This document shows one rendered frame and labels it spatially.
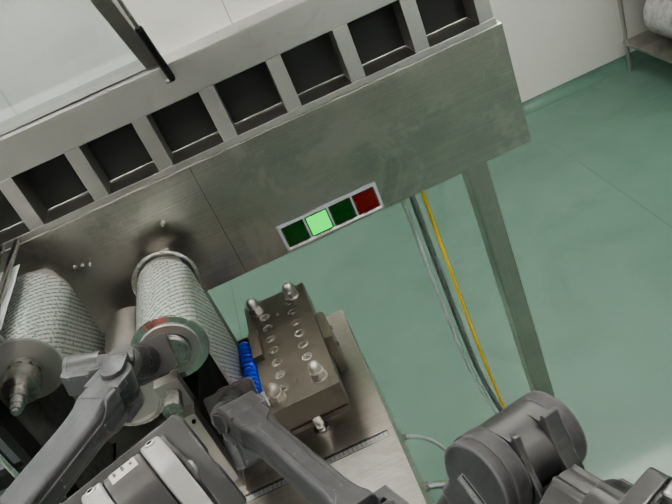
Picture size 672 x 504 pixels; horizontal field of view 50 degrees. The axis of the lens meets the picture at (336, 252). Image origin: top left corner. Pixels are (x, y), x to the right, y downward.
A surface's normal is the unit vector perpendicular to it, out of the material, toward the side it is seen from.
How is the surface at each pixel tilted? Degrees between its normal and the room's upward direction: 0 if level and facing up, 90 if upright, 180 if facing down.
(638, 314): 0
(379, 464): 0
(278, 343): 0
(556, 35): 90
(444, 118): 90
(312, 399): 90
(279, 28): 90
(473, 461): 76
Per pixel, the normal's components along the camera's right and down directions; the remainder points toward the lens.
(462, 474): -0.80, 0.36
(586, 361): -0.35, -0.78
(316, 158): 0.23, 0.47
